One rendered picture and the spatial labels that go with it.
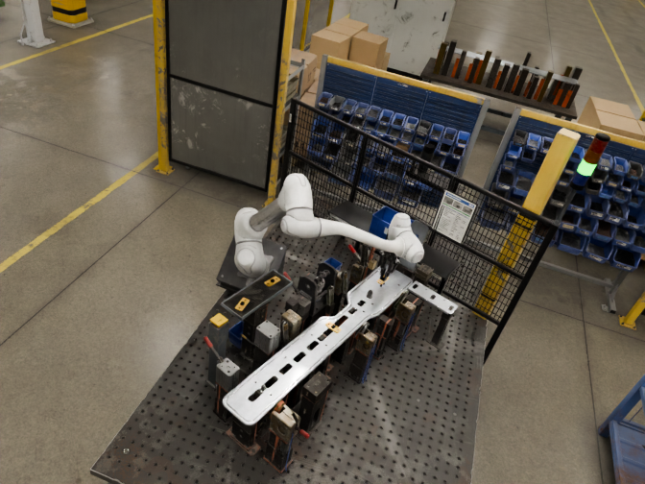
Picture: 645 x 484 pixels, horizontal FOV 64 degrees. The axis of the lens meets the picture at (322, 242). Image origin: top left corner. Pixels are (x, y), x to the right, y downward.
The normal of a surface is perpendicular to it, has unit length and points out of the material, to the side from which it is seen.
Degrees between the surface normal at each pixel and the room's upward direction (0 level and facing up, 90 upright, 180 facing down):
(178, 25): 90
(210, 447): 0
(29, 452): 0
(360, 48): 90
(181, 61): 91
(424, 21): 90
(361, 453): 0
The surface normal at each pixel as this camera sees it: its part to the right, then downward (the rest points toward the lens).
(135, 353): 0.16, -0.78
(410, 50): -0.32, 0.54
